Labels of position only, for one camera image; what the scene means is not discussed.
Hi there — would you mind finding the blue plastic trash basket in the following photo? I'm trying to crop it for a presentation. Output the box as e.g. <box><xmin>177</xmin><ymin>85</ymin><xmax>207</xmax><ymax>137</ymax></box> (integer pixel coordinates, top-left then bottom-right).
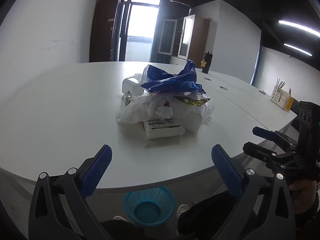
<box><xmin>124</xmin><ymin>186</ymin><xmax>175</xmax><ymax>227</ymax></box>

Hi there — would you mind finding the black tumbler with star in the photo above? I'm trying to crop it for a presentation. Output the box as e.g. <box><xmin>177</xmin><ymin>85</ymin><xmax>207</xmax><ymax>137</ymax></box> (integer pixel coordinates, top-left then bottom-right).
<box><xmin>201</xmin><ymin>52</ymin><xmax>213</xmax><ymax>74</ymax></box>

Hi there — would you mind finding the ceiling light strip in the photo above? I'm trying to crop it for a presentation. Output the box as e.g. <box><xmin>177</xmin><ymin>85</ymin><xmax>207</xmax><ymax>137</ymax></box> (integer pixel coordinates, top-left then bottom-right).
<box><xmin>283</xmin><ymin>43</ymin><xmax>312</xmax><ymax>57</ymax></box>
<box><xmin>278</xmin><ymin>20</ymin><xmax>320</xmax><ymax>37</ymax></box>

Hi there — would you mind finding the dark brown wardrobe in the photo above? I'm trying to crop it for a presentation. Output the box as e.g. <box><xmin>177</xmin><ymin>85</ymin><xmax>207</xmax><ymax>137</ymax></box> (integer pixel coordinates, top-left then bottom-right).
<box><xmin>89</xmin><ymin>0</ymin><xmax>120</xmax><ymax>62</ymax></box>

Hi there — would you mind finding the person's right hand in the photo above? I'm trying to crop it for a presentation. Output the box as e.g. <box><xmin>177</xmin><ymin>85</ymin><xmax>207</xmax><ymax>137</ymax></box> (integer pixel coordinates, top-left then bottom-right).
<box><xmin>289</xmin><ymin>180</ymin><xmax>317</xmax><ymax>215</ymax></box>

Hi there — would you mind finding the white cardboard box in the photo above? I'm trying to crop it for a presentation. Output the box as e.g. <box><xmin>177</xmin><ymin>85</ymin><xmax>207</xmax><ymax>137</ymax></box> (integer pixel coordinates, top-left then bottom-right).
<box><xmin>143</xmin><ymin>119</ymin><xmax>185</xmax><ymax>140</ymax></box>

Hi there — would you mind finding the white desk organizer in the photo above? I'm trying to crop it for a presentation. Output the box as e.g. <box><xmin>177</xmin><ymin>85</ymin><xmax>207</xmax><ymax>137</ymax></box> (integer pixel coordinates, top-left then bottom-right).
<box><xmin>270</xmin><ymin>79</ymin><xmax>294</xmax><ymax>111</ymax></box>

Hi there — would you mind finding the brown cabinet with glass door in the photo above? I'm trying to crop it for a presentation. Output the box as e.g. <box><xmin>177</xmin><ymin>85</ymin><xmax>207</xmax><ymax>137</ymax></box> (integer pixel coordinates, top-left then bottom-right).
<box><xmin>177</xmin><ymin>14</ymin><xmax>210</xmax><ymax>68</ymax></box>

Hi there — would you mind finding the white shoe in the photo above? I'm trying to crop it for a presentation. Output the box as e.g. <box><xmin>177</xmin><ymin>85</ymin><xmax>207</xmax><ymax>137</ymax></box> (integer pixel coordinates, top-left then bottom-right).
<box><xmin>113</xmin><ymin>216</ymin><xmax>127</xmax><ymax>222</ymax></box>
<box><xmin>176</xmin><ymin>204</ymin><xmax>190</xmax><ymax>219</ymax></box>

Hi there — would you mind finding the white plastic bag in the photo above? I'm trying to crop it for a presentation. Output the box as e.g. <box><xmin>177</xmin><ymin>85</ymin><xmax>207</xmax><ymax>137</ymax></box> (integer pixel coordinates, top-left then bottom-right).
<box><xmin>117</xmin><ymin>73</ymin><xmax>215</xmax><ymax>129</ymax></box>

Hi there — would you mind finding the blue plastic bag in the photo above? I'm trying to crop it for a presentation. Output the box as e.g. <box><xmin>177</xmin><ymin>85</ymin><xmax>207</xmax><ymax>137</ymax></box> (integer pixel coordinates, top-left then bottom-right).
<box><xmin>140</xmin><ymin>60</ymin><xmax>206</xmax><ymax>94</ymax></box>

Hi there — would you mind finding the dark blue curtain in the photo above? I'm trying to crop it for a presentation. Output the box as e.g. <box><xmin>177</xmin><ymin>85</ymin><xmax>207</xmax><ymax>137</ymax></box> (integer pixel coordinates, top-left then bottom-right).
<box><xmin>150</xmin><ymin>0</ymin><xmax>190</xmax><ymax>63</ymax></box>

